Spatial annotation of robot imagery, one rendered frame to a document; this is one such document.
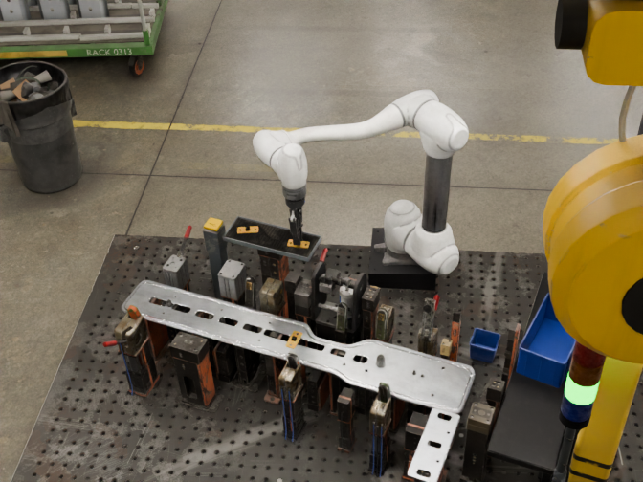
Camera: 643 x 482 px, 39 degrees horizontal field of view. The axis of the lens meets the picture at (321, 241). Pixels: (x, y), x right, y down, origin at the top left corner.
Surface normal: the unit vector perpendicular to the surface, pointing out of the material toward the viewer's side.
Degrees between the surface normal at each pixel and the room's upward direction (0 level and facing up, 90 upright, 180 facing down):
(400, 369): 0
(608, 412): 93
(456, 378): 0
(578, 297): 91
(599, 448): 90
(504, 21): 0
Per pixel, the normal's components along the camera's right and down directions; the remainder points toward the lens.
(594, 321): -0.25, 0.72
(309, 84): -0.04, -0.75
